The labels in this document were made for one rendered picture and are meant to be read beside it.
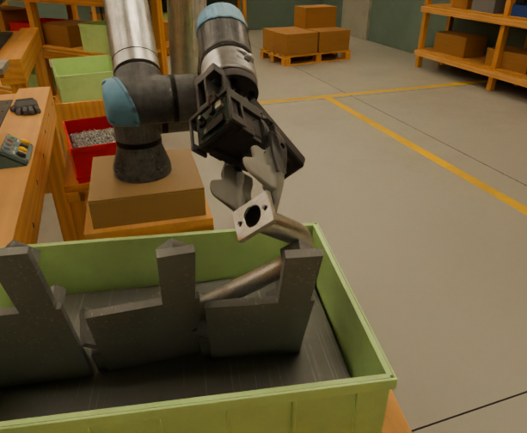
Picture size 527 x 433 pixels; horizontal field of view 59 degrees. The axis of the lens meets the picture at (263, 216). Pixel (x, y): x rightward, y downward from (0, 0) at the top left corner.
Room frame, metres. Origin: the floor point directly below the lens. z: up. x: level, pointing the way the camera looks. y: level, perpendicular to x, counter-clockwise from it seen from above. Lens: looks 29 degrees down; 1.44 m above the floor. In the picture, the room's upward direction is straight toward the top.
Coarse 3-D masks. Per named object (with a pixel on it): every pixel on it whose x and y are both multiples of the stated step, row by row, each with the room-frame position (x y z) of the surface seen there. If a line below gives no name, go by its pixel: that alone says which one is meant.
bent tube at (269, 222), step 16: (240, 208) 0.48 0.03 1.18; (256, 208) 0.48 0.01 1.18; (272, 208) 0.45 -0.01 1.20; (240, 224) 0.47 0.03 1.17; (256, 224) 0.45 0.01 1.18; (272, 224) 0.44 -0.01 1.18; (288, 224) 0.48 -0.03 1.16; (240, 240) 0.45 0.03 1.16; (288, 240) 0.48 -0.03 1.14; (304, 240) 0.49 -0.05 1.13; (256, 272) 0.55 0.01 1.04; (272, 272) 0.53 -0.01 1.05; (224, 288) 0.56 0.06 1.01; (240, 288) 0.54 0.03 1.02; (256, 288) 0.54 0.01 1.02
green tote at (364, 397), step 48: (96, 240) 0.76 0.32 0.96; (144, 240) 0.77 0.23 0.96; (192, 240) 0.78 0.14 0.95; (0, 288) 0.67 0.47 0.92; (96, 288) 0.75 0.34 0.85; (336, 288) 0.65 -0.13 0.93; (336, 336) 0.63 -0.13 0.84; (336, 384) 0.42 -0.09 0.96; (384, 384) 0.42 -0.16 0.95; (0, 432) 0.35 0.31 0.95; (48, 432) 0.36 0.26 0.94; (96, 432) 0.37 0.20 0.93; (144, 432) 0.38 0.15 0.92; (192, 432) 0.39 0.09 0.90; (240, 432) 0.40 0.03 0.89; (288, 432) 0.41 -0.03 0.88; (336, 432) 0.42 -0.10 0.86
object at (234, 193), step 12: (228, 168) 0.53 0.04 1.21; (216, 180) 0.50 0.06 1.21; (228, 180) 0.51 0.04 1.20; (240, 180) 0.52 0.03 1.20; (252, 180) 0.53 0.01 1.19; (216, 192) 0.48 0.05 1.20; (228, 192) 0.50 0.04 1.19; (240, 192) 0.51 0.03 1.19; (228, 204) 0.48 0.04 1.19; (240, 204) 0.49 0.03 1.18
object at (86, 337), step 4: (84, 308) 0.56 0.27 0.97; (88, 308) 0.56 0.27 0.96; (80, 312) 0.55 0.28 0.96; (80, 316) 0.55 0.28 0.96; (84, 316) 0.54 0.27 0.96; (80, 320) 0.54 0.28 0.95; (84, 320) 0.54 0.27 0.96; (80, 324) 0.54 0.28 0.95; (84, 324) 0.53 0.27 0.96; (80, 328) 0.53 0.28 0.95; (84, 328) 0.53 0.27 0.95; (88, 328) 0.53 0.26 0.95; (80, 332) 0.53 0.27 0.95; (84, 332) 0.52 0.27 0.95; (88, 332) 0.52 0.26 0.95; (80, 336) 0.52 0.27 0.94; (84, 336) 0.52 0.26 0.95; (88, 336) 0.52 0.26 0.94; (92, 336) 0.52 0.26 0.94; (80, 340) 0.51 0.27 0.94; (84, 340) 0.51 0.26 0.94; (88, 340) 0.51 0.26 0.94; (92, 340) 0.52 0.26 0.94; (84, 344) 0.51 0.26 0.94; (88, 344) 0.51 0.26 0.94; (92, 344) 0.51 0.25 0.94; (92, 348) 0.52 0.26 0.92; (96, 348) 0.52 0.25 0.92
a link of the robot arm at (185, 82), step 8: (176, 80) 0.73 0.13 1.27; (184, 80) 0.73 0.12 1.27; (192, 80) 0.74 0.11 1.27; (184, 88) 0.72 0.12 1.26; (192, 88) 0.72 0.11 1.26; (184, 96) 0.72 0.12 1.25; (192, 96) 0.72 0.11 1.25; (184, 104) 0.71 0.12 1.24; (192, 104) 0.72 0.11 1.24; (184, 112) 0.72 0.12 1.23; (192, 112) 0.72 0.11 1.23; (184, 120) 0.73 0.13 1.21
